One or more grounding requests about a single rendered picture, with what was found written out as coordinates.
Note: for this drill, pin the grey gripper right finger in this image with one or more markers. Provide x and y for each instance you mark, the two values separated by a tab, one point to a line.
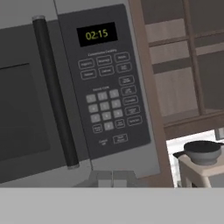
122	179

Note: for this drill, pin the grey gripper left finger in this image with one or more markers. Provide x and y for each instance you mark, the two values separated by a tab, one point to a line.
102	179

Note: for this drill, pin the microwave start button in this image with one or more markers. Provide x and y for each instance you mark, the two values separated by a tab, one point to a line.
120	138

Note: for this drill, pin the grey microwave oven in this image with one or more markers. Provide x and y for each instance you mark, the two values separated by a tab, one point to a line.
116	87

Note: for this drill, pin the dark microwave door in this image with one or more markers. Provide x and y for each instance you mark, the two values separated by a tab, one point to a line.
20	110

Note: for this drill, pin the brown glass-door cupboard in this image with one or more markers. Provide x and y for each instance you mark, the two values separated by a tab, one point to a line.
180	87

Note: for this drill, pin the beige wooden stool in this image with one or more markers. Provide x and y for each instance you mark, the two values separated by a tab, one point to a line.
204	175

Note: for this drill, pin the dark grey pan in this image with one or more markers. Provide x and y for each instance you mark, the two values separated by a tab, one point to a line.
202	153

